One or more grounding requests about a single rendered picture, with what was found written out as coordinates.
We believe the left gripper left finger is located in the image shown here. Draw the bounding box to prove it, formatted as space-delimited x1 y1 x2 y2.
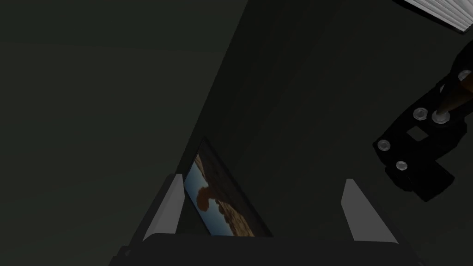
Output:
129 173 186 247

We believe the framed landscape picture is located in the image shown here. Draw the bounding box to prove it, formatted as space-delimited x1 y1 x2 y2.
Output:
183 138 274 238

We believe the white slatted blind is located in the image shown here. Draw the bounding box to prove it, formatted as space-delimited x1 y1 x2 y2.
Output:
392 0 473 35

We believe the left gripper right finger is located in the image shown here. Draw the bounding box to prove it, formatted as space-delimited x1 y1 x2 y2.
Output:
340 178 400 244

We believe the black bracket with silver bolts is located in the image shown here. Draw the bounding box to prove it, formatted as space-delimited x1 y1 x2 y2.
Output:
372 43 473 203

